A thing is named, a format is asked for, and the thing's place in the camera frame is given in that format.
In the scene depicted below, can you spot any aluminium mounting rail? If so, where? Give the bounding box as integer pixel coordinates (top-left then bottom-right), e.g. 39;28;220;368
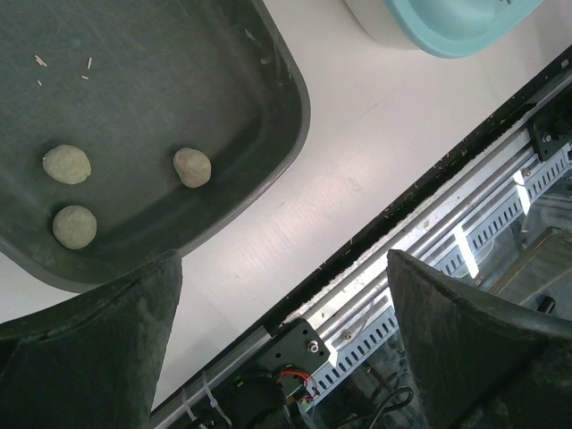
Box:
150;125;571;428

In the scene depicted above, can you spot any dark grey plastic tray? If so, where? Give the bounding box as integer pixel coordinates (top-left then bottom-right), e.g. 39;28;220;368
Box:
1;1;310;293

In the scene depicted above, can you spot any blue slotted cable duct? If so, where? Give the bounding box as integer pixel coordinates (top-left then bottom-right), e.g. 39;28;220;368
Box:
311;145;571;427

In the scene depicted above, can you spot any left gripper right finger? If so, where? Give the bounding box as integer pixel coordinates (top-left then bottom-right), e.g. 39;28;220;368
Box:
387;249;571;428

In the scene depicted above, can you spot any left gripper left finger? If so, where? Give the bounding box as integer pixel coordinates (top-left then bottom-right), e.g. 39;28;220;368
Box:
1;251;182;428

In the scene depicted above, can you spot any pale green waste ball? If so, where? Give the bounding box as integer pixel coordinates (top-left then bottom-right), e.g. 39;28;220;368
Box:
42;145;92;185

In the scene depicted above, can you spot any teal litter box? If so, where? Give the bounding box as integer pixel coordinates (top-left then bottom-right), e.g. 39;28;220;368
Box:
343;0;544;58

